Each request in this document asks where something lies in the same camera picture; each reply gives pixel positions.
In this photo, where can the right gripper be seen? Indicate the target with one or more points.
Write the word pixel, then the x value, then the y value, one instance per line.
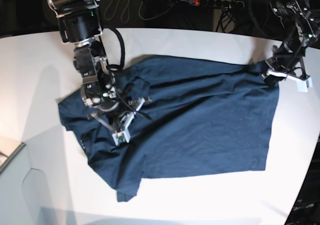
pixel 121 118

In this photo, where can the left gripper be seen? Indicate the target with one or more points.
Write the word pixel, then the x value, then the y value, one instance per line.
pixel 276 72

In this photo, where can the dark blue t-shirt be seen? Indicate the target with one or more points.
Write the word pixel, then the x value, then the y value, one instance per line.
pixel 205 118

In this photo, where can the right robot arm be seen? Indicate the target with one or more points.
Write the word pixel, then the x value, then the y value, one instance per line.
pixel 79 23

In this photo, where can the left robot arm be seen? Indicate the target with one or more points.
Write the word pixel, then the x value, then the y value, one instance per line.
pixel 301 23

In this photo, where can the black power strip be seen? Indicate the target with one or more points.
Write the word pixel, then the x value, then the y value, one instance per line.
pixel 218 4

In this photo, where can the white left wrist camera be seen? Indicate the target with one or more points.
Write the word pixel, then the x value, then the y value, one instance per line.
pixel 304 84

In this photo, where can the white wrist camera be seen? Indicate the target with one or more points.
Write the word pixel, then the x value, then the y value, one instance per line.
pixel 304 84
pixel 120 137

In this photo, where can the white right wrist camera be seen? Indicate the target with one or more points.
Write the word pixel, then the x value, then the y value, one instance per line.
pixel 120 137

